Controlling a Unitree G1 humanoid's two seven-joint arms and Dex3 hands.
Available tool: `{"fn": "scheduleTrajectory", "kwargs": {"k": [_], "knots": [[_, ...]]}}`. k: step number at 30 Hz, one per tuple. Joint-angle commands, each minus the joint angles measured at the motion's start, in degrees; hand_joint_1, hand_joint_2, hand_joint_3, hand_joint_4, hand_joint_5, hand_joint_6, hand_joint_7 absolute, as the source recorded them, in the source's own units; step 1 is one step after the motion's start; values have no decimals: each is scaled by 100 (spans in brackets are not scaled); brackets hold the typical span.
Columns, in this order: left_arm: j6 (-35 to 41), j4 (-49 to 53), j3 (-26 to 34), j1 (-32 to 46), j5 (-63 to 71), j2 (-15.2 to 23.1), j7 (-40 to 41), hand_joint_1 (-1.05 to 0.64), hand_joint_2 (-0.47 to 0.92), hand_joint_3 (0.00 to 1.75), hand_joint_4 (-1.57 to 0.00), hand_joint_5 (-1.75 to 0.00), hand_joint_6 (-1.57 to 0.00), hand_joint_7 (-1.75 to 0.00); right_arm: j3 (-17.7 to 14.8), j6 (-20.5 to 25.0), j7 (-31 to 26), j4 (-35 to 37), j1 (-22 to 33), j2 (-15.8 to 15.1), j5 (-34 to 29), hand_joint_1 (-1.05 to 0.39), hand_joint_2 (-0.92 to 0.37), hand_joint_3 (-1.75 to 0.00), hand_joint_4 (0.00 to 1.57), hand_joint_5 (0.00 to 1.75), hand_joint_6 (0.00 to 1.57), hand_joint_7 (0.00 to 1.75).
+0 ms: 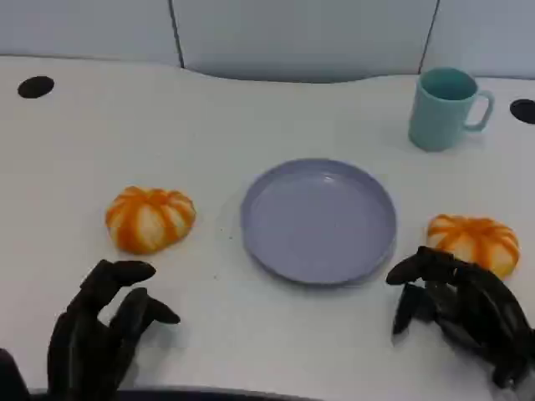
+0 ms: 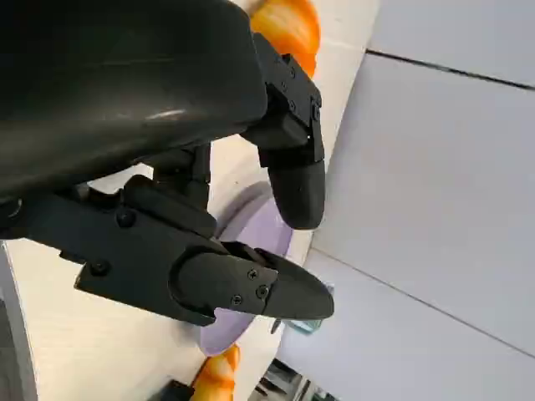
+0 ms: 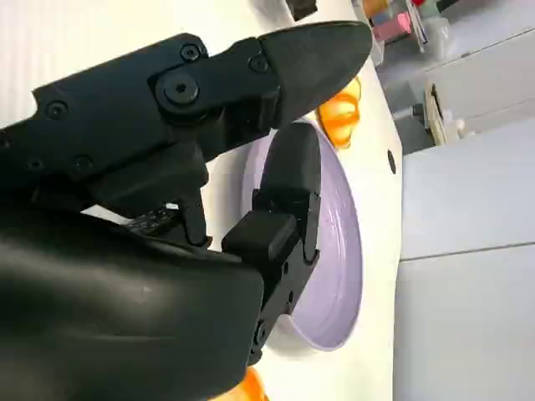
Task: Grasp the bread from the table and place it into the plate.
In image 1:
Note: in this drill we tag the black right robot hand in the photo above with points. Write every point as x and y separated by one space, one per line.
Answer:
489 309

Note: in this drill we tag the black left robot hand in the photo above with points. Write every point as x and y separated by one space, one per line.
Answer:
79 342

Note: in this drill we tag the orange and white bread roll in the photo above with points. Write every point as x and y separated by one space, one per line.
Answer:
472 236
148 221

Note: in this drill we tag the lilac plate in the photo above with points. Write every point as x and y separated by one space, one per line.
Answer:
317 225

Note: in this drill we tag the pale green mug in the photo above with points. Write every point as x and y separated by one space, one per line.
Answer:
436 119

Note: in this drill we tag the grey partition panel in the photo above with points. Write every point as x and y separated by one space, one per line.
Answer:
83 29
301 37
485 33

